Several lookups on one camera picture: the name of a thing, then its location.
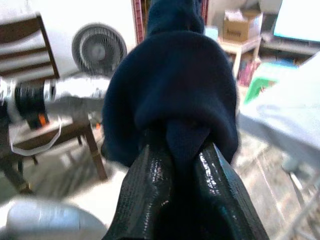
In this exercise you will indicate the flat screen television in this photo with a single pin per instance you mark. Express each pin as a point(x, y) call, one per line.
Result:
point(297, 20)

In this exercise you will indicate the small white side table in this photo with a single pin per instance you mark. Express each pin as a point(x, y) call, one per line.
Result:
point(240, 46)

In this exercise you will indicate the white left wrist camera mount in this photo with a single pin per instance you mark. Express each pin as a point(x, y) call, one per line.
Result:
point(7, 105)

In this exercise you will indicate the pink kids bag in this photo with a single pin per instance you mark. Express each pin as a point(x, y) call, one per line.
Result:
point(248, 72)

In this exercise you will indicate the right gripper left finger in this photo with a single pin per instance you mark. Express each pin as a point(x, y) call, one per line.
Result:
point(142, 195)

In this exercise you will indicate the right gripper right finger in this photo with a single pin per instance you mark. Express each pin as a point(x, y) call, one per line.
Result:
point(225, 200)

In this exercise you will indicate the printed cardboard box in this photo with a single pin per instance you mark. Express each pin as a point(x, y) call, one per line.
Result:
point(236, 30)

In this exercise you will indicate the white television console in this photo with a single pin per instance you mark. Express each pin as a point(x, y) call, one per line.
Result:
point(287, 50)

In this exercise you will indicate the white folding table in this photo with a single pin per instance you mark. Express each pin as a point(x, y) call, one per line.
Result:
point(282, 112)

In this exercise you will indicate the round floor fan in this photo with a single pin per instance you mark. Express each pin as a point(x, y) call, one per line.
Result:
point(100, 50)

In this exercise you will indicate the green plastic stool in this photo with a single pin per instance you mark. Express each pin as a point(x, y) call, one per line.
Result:
point(262, 85)

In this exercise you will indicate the dark wooden chair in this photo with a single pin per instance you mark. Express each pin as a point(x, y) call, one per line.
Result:
point(25, 27)

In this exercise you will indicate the plain dark navy garment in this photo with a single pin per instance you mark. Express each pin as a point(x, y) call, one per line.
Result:
point(175, 87)

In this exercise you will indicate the silver robot right leg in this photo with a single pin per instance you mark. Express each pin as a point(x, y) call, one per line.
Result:
point(50, 220)

